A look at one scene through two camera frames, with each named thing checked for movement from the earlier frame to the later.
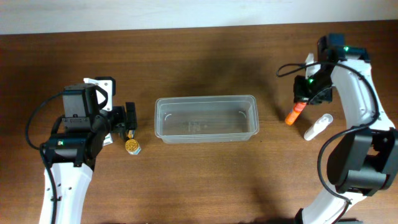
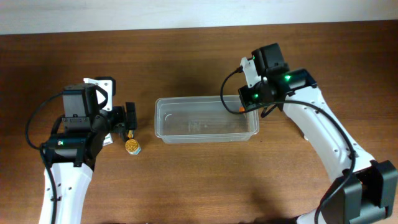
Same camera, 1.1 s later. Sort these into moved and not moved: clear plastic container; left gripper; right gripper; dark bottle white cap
Moved: right gripper
Not moved: clear plastic container; left gripper; dark bottle white cap
